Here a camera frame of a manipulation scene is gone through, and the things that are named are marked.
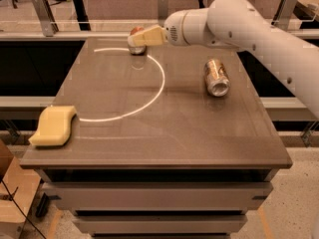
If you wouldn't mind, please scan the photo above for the metal rail bracket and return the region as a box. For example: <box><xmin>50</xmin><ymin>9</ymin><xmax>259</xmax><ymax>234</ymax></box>
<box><xmin>272</xmin><ymin>0</ymin><xmax>298</xmax><ymax>31</ymax></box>
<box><xmin>158</xmin><ymin>0</ymin><xmax>168</xmax><ymax>25</ymax></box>
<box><xmin>31</xmin><ymin>0</ymin><xmax>55</xmax><ymax>37</ymax></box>

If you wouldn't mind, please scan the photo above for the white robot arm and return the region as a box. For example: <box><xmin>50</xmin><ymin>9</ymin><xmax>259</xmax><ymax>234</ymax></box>
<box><xmin>128</xmin><ymin>0</ymin><xmax>319</xmax><ymax>118</ymax></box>

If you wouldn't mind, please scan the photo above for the middle metal rail bracket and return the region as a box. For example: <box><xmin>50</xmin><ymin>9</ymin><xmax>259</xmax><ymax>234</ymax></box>
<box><xmin>158</xmin><ymin>0</ymin><xmax>168</xmax><ymax>25</ymax></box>

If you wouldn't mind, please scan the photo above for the yellow s-shaped sponge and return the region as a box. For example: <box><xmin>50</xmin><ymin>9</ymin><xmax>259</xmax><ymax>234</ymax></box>
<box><xmin>29</xmin><ymin>106</ymin><xmax>76</xmax><ymax>146</ymax></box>

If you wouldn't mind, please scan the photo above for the left metal rail bracket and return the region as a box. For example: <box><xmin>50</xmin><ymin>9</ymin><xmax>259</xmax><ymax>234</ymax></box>
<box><xmin>31</xmin><ymin>0</ymin><xmax>55</xmax><ymax>37</ymax></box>

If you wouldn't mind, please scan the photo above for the metal guard rail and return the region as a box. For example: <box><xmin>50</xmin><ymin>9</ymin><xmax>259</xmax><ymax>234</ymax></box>
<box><xmin>0</xmin><ymin>20</ymin><xmax>319</xmax><ymax>43</ymax></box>

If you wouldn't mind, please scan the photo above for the right metal rail bracket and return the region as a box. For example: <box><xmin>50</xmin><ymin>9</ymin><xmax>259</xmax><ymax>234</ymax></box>
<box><xmin>272</xmin><ymin>0</ymin><xmax>298</xmax><ymax>31</ymax></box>

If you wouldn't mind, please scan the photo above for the grey drawer cabinet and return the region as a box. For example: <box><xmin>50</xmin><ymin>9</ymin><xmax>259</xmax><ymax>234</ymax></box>
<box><xmin>33</xmin><ymin>167</ymin><xmax>278</xmax><ymax>239</ymax></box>

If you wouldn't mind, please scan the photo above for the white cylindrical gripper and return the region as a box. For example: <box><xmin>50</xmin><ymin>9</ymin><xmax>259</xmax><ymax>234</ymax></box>
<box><xmin>137</xmin><ymin>8</ymin><xmax>210</xmax><ymax>46</ymax></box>

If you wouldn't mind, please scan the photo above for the red coke can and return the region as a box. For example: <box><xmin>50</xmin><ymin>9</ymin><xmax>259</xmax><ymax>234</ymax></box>
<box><xmin>128</xmin><ymin>26</ymin><xmax>147</xmax><ymax>56</ymax></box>

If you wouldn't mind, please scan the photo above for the silver brown soda can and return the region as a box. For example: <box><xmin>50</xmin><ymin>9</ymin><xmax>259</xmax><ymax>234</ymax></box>
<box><xmin>203</xmin><ymin>59</ymin><xmax>230</xmax><ymax>98</ymax></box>

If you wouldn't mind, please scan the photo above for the wooden box at left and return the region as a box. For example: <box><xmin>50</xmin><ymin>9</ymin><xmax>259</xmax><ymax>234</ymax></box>
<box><xmin>0</xmin><ymin>140</ymin><xmax>40</xmax><ymax>239</ymax></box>

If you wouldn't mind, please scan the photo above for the black cable at left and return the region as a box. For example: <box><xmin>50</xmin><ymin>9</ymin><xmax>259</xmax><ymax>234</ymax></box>
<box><xmin>0</xmin><ymin>179</ymin><xmax>46</xmax><ymax>239</ymax></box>

